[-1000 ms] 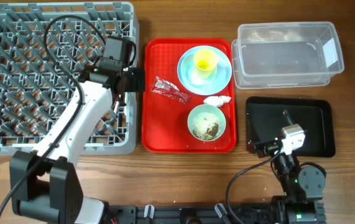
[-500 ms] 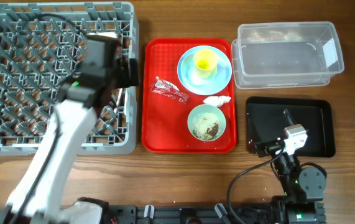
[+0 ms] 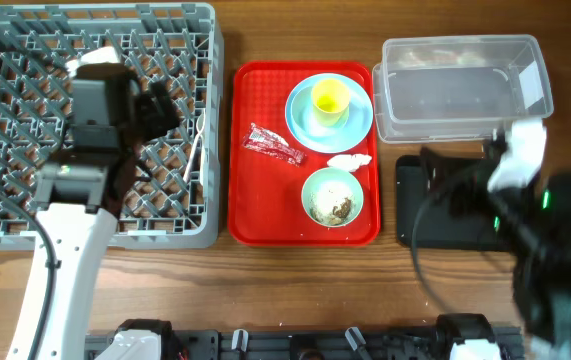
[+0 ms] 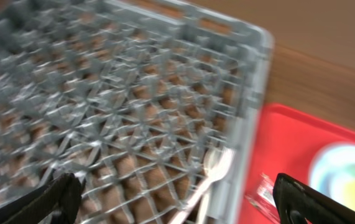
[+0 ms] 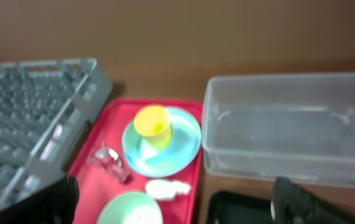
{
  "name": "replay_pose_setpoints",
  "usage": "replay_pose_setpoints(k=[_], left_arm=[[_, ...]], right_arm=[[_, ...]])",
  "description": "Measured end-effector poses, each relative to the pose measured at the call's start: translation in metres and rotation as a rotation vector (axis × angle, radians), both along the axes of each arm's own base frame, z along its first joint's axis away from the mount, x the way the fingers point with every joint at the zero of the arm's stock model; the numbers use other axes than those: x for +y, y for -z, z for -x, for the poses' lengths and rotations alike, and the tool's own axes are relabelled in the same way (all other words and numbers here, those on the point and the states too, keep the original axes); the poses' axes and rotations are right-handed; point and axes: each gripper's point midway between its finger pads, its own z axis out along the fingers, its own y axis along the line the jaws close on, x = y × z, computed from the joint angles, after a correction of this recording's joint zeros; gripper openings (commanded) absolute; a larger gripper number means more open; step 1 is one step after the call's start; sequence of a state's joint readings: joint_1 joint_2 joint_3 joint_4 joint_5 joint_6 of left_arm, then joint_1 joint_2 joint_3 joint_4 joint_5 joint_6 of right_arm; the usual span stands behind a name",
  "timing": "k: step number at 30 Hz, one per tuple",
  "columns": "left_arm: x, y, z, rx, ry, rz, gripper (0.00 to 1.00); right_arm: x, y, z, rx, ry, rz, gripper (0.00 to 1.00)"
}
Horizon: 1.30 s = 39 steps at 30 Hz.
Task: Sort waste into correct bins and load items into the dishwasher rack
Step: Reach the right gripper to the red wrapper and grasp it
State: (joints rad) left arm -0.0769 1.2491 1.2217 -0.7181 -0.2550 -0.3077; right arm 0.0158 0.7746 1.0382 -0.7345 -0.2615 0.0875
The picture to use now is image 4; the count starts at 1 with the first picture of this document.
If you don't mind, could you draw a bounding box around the light blue plate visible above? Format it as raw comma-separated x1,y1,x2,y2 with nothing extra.
308,142,355,201

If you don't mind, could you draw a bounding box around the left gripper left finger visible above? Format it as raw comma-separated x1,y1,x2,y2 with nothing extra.
0,173,83,224

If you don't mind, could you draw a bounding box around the red plastic tray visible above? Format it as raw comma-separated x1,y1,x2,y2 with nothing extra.
237,103,355,224

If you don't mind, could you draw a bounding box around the white plastic fork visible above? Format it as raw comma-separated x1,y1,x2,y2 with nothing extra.
169,147,236,224

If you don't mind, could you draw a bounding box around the grey dishwasher rack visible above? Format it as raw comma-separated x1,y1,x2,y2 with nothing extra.
0,0,274,223

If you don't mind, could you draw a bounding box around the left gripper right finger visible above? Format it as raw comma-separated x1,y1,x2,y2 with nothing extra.
273,173,355,224

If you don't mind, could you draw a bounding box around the white plastic spoon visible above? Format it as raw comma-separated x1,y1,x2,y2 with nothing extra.
196,148,223,224

